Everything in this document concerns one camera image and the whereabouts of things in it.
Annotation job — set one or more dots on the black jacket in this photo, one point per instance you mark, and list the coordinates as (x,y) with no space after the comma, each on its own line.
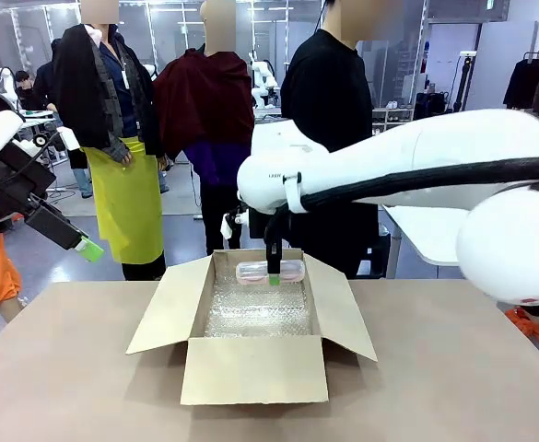
(80,92)

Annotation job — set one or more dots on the pink glasses case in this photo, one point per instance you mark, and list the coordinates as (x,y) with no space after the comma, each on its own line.
(250,271)

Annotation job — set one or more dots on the cardboard shipping box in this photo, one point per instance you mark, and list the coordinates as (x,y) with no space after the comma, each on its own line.
(250,373)

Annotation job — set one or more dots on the white shoe shelf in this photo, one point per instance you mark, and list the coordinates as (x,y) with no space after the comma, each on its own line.
(393,115)

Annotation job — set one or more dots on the mannequin with yellow apron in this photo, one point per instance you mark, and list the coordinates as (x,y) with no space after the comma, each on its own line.
(112,69)

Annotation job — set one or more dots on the purple garment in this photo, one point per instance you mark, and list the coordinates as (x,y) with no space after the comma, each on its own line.
(223,161)

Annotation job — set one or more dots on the clothes rack with dark garments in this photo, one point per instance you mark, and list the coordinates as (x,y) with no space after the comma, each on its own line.
(522,87)

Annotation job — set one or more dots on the black plastic stool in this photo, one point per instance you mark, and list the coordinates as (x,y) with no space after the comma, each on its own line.
(379,258)

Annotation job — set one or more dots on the seated background person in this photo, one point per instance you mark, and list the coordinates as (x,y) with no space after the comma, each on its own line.
(22,80)

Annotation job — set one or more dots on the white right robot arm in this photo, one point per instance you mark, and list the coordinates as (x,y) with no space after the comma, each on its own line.
(366,152)

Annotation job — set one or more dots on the black tripod stand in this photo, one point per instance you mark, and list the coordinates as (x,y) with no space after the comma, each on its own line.
(462,87)

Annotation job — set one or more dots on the white side table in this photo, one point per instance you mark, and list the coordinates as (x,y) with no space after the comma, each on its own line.
(425,235)

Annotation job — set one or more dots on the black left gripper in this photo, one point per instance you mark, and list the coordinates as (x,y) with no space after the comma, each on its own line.
(43,216)

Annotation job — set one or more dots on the maroon cloth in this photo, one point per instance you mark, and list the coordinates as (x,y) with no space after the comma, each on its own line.
(204,101)

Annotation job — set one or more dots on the clear bubble wrap sheet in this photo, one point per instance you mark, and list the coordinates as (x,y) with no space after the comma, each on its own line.
(255,308)

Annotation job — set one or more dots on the black bags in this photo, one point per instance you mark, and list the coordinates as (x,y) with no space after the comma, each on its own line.
(430,106)

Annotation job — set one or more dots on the yellow plastic apron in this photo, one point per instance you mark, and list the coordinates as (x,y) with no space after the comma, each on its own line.
(121,207)

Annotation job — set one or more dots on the white background desk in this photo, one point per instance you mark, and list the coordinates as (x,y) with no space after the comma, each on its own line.
(38,115)

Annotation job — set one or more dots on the mannequin with maroon cloth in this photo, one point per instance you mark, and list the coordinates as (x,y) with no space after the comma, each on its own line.
(204,92)

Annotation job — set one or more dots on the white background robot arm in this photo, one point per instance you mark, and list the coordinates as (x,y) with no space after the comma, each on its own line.
(2,78)
(264,73)

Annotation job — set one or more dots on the person in black t-shirt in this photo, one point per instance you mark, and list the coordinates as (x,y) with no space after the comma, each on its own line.
(324,69)

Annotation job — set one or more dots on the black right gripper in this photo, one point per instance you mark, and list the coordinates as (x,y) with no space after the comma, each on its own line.
(259,225)

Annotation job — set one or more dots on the background person in jeans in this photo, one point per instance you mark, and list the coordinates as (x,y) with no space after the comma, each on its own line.
(82,182)

